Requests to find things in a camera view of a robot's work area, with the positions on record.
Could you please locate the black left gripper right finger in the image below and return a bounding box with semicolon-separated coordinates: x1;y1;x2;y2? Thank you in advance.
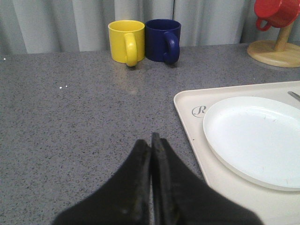
151;133;262;225

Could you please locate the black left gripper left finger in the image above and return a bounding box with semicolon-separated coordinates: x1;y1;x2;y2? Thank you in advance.
53;140;151;225

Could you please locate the white round plate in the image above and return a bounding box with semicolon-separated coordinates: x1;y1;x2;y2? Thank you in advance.
203;97;300;192

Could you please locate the silver fork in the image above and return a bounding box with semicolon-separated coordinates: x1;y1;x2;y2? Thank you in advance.
288;91;300;101

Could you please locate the beige rabbit serving tray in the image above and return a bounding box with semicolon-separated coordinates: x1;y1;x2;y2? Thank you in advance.
174;81;300;225

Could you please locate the dark blue mug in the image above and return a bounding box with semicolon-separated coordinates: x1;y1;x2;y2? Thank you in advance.
145;19;181;65

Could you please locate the yellow mug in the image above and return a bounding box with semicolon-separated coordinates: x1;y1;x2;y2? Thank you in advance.
108;20;145;67

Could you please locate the wooden mug tree stand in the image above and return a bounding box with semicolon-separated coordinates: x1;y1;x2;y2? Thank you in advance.
247;23;300;68

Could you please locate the grey pleated curtain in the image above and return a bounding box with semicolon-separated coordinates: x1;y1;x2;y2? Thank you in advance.
0;0;300;55

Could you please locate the red ribbed mug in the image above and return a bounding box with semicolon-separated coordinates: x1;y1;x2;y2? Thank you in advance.
254;0;300;31

